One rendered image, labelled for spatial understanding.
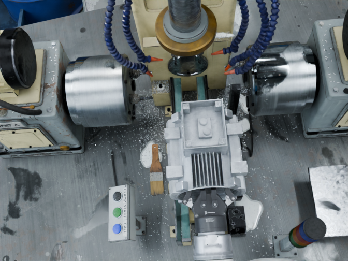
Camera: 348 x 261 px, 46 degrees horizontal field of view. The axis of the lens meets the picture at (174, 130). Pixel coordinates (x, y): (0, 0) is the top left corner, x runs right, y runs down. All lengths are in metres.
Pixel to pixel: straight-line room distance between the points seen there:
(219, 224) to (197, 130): 0.22
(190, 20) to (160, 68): 0.43
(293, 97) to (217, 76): 0.36
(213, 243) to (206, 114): 0.30
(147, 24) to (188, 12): 0.43
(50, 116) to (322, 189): 0.94
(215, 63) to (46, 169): 0.77
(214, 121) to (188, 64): 0.55
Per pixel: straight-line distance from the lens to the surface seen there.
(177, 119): 1.03
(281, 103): 1.41
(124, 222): 1.29
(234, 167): 1.00
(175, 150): 1.03
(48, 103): 1.39
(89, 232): 1.60
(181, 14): 1.13
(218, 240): 0.95
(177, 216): 1.43
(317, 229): 1.17
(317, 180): 1.52
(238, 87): 1.23
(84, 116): 1.42
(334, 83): 1.39
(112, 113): 1.39
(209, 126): 0.98
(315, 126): 1.60
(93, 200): 1.62
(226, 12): 1.51
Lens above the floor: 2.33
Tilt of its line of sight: 68 degrees down
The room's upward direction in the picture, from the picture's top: 9 degrees counter-clockwise
